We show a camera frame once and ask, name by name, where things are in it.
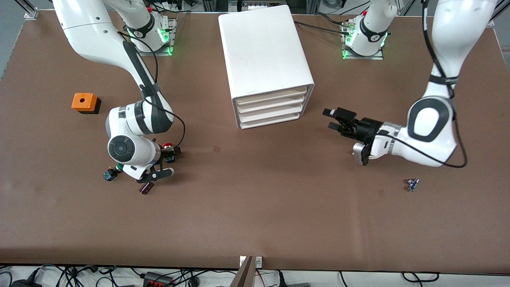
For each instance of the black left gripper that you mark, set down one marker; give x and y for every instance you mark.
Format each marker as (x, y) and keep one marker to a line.
(367, 127)

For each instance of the white plastic drawer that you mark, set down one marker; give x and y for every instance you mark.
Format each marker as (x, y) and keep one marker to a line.
(271, 121)
(271, 113)
(271, 105)
(271, 97)

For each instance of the white drawer cabinet shell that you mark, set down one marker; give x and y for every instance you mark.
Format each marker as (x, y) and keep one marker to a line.
(263, 48)

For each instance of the brown camera stand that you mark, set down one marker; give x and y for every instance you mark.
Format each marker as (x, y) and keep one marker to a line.
(245, 277)

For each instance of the dark purple capacitor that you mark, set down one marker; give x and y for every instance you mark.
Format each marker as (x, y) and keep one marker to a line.
(146, 189)

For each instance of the orange box with hole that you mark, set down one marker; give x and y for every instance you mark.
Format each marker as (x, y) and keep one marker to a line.
(89, 103)

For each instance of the black orange power strip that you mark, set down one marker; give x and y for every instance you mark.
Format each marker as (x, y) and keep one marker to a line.
(157, 280)

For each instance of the red push button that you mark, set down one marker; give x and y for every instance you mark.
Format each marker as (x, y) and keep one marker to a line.
(167, 144)

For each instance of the small blue electronic component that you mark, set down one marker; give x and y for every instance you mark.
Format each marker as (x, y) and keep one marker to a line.
(412, 185)

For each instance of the aluminium corner bracket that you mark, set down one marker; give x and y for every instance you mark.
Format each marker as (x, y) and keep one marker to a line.
(32, 14)
(492, 22)

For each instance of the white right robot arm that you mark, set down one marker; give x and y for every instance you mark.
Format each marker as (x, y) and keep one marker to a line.
(91, 36)

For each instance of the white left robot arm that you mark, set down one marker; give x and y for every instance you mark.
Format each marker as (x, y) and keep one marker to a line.
(458, 28)

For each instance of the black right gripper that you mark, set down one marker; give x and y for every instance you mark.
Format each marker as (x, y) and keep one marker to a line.
(168, 153)

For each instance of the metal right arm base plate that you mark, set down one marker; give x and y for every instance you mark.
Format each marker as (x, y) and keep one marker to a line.
(172, 40)

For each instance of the green push button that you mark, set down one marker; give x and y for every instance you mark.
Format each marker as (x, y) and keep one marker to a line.
(108, 174)

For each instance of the white table edge bracket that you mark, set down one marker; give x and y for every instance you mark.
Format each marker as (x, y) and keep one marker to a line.
(259, 261)

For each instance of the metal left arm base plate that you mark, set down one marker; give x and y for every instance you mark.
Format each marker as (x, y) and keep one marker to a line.
(346, 56)

